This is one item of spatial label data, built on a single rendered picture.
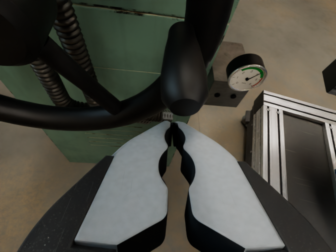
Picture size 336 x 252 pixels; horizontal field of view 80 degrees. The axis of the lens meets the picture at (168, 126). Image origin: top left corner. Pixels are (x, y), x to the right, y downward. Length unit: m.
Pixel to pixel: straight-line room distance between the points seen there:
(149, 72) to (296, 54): 1.52
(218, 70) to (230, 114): 0.78
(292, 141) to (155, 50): 0.75
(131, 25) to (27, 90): 0.30
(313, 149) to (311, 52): 1.07
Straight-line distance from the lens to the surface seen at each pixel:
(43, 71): 0.29
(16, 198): 1.03
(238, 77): 0.36
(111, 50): 0.40
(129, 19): 0.36
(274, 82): 1.50
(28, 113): 0.26
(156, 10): 0.35
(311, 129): 1.09
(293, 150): 0.97
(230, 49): 0.48
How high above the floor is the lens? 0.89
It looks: 59 degrees down
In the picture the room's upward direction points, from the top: 15 degrees clockwise
